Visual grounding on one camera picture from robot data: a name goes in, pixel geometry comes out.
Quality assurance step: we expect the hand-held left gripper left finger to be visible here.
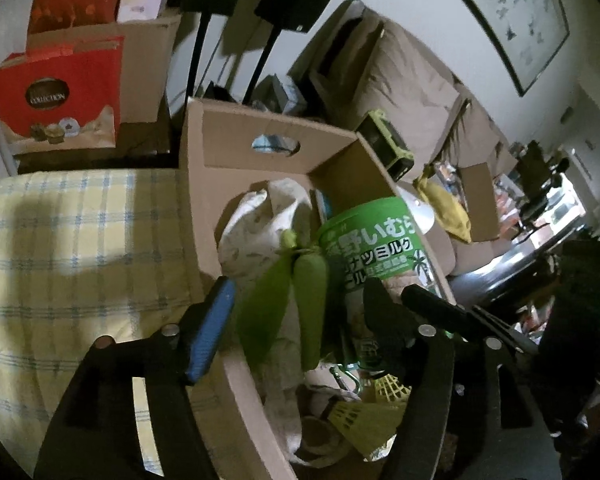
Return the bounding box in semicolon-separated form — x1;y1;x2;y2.
32;276;237;480

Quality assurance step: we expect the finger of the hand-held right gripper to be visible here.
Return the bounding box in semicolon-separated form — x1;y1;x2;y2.
401;284;538;358

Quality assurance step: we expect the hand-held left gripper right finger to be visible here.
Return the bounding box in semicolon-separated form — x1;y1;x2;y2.
361;276;563;480

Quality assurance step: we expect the yellow plastic shuttlecock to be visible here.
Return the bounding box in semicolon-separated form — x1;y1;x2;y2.
330;400;402;461
370;374;412;404

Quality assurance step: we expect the light green case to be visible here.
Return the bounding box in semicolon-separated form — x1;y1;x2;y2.
237;229;331;372

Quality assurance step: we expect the green cylindrical can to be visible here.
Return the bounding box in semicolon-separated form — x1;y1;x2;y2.
316;197;443;376

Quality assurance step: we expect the white printed bag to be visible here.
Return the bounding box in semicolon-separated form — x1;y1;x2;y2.
215;177;321;463

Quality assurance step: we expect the yellow plush toy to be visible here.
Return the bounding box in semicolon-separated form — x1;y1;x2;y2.
412;162;473;246

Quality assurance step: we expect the small cardboard box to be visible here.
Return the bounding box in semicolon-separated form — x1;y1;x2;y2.
457;162;503;243

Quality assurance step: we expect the yellow checkered cloth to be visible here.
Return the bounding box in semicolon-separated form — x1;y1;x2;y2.
0;167;261;480

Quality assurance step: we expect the black chair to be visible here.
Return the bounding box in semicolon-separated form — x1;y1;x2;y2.
520;140;572;223

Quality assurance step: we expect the yellow-green tool case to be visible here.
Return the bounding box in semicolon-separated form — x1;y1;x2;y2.
355;109;416;181

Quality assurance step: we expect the beige sofa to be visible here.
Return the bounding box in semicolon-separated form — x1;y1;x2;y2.
287;0;521;276

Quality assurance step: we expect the white blue packet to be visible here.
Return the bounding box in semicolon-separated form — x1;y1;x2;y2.
252;74;308;156

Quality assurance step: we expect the brown cardboard carton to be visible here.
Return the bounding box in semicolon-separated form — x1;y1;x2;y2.
27;12;183;126

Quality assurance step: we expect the red chocolate box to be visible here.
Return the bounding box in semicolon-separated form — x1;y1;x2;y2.
0;35;126;153

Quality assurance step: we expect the framed wall picture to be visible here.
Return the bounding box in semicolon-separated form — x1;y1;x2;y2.
425;0;571;98

